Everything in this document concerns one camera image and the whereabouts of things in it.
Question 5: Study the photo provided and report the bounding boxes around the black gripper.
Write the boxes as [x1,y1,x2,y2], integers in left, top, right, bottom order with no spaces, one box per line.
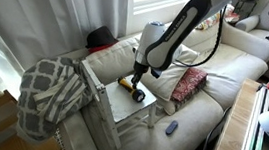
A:
[130,61,150,90]

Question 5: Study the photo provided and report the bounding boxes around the yellow and black flashlight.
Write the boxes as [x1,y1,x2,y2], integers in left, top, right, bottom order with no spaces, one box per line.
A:
[115,76,148,104]

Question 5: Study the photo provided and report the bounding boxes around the small white wooden chair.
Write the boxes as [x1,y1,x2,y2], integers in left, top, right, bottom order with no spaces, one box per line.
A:
[72,58,161,150]

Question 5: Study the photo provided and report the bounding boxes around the large beige cushion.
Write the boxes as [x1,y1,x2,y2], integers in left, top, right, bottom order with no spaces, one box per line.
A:
[137,40,201,118]

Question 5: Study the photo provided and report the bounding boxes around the red patterned cushion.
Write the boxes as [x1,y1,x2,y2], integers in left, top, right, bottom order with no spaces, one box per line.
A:
[170,65,210,105]

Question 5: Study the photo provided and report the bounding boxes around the black red bag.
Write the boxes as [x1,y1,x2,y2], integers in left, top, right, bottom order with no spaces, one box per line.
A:
[84,24,120,56]

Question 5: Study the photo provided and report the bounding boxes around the black remote control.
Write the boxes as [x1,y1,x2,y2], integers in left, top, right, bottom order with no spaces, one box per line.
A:
[164,119,180,137]

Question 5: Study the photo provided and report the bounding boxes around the beige fabric sofa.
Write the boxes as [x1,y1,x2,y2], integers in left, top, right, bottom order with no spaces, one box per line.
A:
[55,0,269,150]

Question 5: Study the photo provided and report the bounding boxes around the grey white patterned blanket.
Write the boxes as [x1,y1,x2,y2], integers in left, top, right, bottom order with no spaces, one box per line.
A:
[13,52,99,148]

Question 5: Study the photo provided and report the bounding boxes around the colourful floral cushion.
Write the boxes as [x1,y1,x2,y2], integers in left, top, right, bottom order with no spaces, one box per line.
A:
[196,0,242,35]

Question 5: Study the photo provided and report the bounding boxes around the light wooden table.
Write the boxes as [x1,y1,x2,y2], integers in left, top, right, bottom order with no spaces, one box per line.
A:
[207,74,263,150]

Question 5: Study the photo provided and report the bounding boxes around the grey white curtains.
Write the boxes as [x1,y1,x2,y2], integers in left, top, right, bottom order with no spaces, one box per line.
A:
[0,0,130,101]

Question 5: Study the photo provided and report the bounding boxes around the white window frame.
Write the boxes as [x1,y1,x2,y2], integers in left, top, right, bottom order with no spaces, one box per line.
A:
[125,0,197,24]

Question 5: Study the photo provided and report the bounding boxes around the black ribbed robot cable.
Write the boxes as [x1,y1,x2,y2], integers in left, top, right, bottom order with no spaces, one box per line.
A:
[172,0,227,72]

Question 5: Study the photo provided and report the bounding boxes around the black floor cable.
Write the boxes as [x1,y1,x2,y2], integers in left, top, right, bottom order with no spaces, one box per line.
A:
[200,104,233,150]

